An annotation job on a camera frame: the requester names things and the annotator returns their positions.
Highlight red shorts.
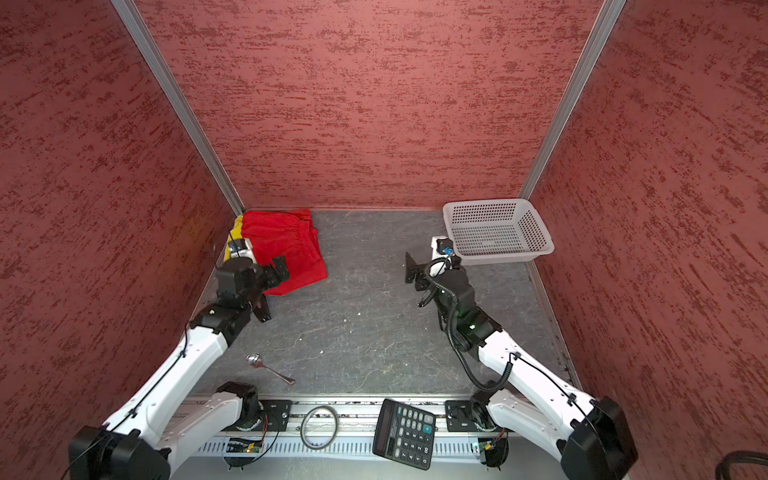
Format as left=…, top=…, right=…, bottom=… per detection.
left=241, top=209, right=328, bottom=296

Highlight yellow shorts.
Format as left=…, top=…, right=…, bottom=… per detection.
left=223, top=215, right=243, bottom=261

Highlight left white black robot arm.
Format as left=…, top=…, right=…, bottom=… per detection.
left=62, top=256, right=290, bottom=479

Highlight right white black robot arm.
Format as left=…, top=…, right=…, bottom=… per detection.
left=405, top=255, right=638, bottom=479

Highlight metal spoon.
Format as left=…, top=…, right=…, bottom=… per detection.
left=246, top=354, right=296, bottom=387

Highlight white plastic basket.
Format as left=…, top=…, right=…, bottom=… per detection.
left=443, top=199, right=555, bottom=265

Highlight black calculator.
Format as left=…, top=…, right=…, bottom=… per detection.
left=372, top=399, right=437, bottom=471

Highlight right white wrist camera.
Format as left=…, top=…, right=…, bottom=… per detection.
left=430, top=236, right=461, bottom=277

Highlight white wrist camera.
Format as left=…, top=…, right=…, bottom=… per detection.
left=230, top=238, right=256, bottom=263
left=430, top=236, right=461, bottom=277

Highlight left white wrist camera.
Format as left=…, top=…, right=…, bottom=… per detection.
left=230, top=238, right=256, bottom=263

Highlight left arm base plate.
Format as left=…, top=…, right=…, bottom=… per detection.
left=234, top=400, right=293, bottom=432

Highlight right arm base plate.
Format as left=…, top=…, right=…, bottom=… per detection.
left=445, top=400, right=499, bottom=433

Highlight grey ring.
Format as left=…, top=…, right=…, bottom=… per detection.
left=299, top=405, right=340, bottom=451

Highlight aluminium front frame rail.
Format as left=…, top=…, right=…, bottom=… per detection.
left=98, top=394, right=631, bottom=480

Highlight left circuit board with wires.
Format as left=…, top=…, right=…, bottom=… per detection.
left=222, top=414, right=280, bottom=471

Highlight circuit board with wires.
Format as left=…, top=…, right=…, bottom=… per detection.
left=475, top=429, right=509, bottom=470
left=222, top=414, right=280, bottom=471

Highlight right circuit board with wires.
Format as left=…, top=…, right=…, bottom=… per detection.
left=475, top=429, right=509, bottom=470

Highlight left aluminium corner post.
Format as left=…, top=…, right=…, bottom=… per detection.
left=111, top=0, right=245, bottom=216

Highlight aluminium corner post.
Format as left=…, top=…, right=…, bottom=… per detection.
left=111, top=0, right=245, bottom=216
left=518, top=0, right=626, bottom=200

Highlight right aluminium corner post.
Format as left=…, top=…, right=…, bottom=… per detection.
left=518, top=0, right=626, bottom=200

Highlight black cable bundle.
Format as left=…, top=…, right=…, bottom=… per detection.
left=715, top=450, right=768, bottom=480

